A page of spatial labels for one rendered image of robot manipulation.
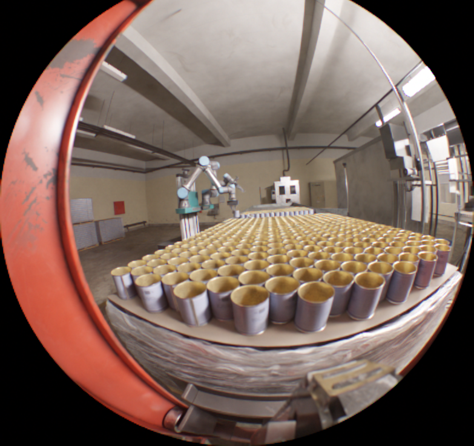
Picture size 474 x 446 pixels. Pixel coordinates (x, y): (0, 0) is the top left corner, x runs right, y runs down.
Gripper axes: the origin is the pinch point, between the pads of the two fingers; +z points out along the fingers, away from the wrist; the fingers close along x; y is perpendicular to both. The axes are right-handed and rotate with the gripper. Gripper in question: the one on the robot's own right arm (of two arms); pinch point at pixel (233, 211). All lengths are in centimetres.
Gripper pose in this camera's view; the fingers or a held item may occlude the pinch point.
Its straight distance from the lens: 173.8
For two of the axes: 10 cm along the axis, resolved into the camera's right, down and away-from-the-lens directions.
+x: -9.8, 0.6, 2.1
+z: 0.8, 9.9, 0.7
